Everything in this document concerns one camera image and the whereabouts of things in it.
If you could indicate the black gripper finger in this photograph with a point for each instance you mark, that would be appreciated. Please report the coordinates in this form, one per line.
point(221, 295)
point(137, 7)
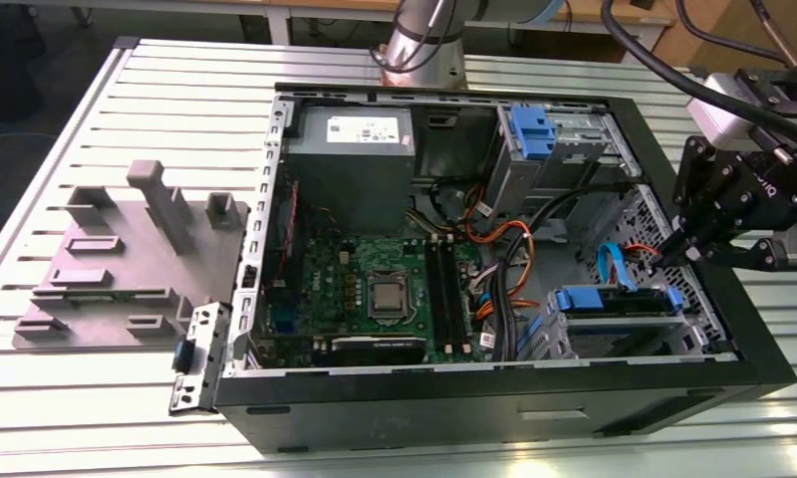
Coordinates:
point(694, 164)
point(751, 254)

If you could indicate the metal disk bay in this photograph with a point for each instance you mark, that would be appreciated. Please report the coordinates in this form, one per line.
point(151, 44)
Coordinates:
point(625, 322)

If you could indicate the blue drive carrier latch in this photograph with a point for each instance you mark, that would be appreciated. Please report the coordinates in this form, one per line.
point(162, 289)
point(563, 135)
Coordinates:
point(535, 134)

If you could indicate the silver drive cage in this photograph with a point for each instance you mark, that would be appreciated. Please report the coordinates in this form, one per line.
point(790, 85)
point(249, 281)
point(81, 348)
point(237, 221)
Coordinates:
point(525, 179)

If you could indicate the brown wooden cabinet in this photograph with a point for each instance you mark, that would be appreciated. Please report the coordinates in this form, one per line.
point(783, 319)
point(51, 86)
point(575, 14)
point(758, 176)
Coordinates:
point(727, 20)

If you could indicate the green motherboard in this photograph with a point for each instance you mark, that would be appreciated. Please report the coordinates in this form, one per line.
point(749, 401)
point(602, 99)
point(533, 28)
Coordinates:
point(399, 254)

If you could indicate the CPU socket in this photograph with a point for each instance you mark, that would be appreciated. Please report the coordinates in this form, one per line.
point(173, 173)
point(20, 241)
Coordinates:
point(389, 274)

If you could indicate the grey power supply unit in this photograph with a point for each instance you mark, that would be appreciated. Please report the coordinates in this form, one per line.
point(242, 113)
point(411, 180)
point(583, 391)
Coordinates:
point(353, 189)

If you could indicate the silver CPU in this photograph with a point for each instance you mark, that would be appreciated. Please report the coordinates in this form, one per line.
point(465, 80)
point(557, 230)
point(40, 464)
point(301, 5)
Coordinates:
point(389, 297)

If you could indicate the black PC case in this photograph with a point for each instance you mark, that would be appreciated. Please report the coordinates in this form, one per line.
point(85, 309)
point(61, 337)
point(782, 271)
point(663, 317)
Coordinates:
point(439, 413)

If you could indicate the black graphics card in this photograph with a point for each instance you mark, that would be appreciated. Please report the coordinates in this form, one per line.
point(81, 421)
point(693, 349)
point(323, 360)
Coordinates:
point(373, 348)

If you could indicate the metal expansion slot latch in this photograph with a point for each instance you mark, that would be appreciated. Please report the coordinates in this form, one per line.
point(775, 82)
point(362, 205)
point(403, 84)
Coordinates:
point(206, 323)

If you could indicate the grey parts rack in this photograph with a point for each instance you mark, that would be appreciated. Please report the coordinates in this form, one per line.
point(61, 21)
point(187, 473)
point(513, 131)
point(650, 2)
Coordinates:
point(139, 279)

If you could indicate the green RAM stick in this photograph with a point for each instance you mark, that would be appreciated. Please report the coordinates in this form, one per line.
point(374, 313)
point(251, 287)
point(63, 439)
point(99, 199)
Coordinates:
point(101, 298)

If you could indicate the black office chair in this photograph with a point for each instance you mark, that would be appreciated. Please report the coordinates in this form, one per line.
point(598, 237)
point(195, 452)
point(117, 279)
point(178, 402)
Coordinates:
point(7, 65)

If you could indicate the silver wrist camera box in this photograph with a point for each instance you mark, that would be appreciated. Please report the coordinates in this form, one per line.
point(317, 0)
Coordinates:
point(718, 119)

